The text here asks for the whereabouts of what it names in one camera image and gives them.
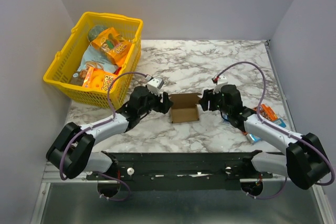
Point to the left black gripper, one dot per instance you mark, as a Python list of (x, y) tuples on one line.
[(163, 107)]

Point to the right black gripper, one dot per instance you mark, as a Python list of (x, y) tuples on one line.
[(210, 99)]

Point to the brown cardboard paper box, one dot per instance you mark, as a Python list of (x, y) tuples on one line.
[(184, 108)]

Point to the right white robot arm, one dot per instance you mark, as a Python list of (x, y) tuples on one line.
[(302, 159)]

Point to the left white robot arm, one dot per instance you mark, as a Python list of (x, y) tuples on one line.
[(71, 152)]

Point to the orange snack box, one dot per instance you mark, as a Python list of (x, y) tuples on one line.
[(268, 113)]

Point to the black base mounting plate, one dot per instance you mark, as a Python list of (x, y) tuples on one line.
[(184, 171)]

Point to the orange sponge daddy package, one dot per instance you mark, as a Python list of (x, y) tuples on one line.
[(98, 79)]

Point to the teal white small packet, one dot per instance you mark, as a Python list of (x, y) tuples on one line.
[(280, 122)]

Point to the orange gummy candy bag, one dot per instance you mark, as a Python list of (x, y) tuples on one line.
[(111, 43)]

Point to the light blue snack bag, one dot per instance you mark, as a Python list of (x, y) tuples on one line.
[(96, 59)]

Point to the yellow plastic basket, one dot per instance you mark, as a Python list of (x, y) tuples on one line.
[(67, 61)]

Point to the green round scouring pad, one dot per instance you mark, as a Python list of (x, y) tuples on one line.
[(95, 31)]

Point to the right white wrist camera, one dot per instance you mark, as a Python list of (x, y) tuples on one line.
[(219, 81)]

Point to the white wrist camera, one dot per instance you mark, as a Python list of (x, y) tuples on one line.
[(154, 84), (219, 81)]

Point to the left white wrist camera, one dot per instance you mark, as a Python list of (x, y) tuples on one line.
[(154, 84)]

